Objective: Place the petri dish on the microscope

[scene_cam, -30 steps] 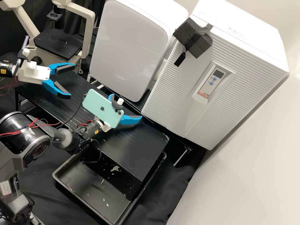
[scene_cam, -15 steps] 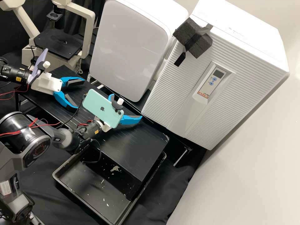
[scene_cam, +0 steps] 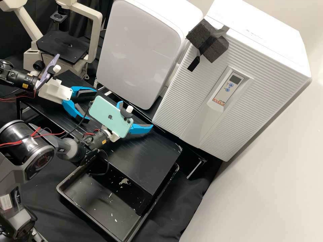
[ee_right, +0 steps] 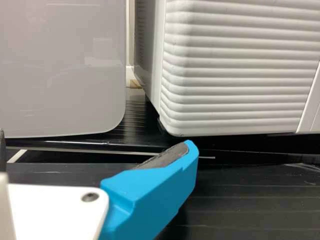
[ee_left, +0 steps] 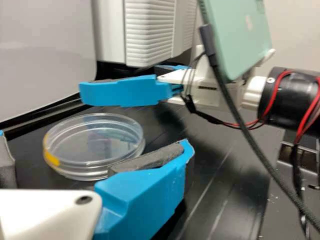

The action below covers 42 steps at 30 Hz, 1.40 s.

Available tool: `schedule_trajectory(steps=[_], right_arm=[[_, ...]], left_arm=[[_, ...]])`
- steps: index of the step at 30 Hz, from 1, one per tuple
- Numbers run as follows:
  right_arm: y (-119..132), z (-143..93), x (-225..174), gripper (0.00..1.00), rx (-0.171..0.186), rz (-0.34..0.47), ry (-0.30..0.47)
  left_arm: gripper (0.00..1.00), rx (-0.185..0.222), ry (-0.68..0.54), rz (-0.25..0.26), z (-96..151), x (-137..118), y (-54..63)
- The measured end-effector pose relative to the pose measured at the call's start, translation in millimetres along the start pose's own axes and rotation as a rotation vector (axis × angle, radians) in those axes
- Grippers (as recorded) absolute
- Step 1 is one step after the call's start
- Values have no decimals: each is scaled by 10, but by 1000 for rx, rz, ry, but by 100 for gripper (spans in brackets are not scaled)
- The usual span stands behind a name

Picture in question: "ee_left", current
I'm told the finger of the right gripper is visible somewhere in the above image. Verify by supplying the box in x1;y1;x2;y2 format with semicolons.
78;74;174;109
153;64;192;76

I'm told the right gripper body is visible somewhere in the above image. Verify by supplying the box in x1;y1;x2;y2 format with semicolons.
157;44;274;110

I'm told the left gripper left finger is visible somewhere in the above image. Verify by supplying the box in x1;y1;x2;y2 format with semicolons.
0;129;17;189

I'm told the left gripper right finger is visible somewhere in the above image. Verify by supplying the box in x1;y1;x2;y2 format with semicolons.
93;139;195;240

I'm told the petri dish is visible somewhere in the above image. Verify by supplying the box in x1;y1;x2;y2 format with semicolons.
42;112;146;181

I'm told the incubator door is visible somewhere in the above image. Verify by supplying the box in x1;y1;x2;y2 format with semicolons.
123;0;201;68

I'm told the white incubator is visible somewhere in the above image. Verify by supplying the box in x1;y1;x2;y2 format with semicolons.
91;0;127;65

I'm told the black platform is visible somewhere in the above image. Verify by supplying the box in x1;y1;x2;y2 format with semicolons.
0;98;320;240

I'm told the right wrist camera phone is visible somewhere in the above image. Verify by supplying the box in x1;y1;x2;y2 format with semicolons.
199;0;277;82

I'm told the black cable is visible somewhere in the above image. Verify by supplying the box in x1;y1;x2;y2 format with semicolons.
198;24;320;240

